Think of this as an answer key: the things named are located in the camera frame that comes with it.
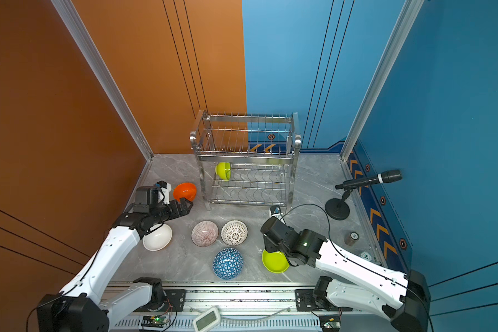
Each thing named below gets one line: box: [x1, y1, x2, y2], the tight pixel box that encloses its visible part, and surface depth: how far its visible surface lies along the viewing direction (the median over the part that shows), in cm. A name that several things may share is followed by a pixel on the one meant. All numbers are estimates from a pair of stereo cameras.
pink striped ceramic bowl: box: [190, 219, 220, 247], surface depth 89 cm
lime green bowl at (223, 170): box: [215, 161, 232, 182], surface depth 102 cm
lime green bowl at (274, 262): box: [261, 249, 290, 274], surface depth 82 cm
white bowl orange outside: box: [142, 223, 173, 252], surface depth 85 cm
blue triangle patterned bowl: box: [212, 247, 245, 281], surface depth 82 cm
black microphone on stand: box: [325, 169, 403, 221], surface depth 85 cm
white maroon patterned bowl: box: [220, 219, 249, 247], surface depth 89 cm
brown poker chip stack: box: [344, 231, 360, 247], surface depth 84 cm
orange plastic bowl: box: [172, 181, 198, 202], surface depth 104 cm
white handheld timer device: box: [192, 307, 221, 332], surface depth 69 cm
